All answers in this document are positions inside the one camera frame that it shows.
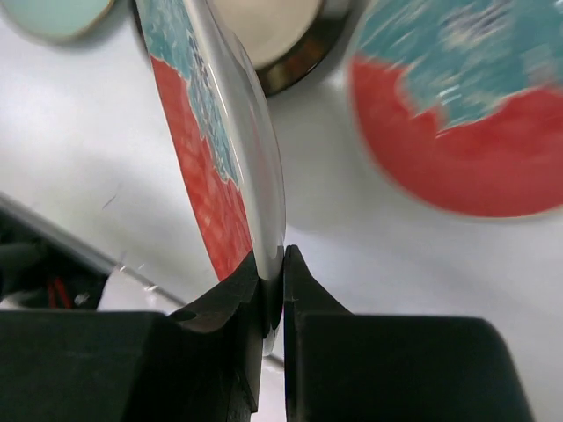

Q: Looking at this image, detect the black rim beige plate front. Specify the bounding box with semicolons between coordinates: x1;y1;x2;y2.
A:
212;0;357;97

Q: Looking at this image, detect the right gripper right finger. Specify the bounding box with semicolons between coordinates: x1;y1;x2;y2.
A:
283;245;533;421

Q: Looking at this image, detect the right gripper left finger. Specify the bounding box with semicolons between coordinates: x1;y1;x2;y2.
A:
1;255;262;421

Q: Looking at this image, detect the mint floral plate front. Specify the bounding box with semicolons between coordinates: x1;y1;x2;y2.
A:
1;0;115;43

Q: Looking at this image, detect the red teal plate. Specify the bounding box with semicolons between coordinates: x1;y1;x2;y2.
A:
134;1;286;353
349;1;562;218

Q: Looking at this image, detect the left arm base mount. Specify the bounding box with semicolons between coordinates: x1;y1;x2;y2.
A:
1;211;109;310

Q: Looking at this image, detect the red teal plate front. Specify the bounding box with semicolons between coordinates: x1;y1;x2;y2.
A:
134;1;286;353

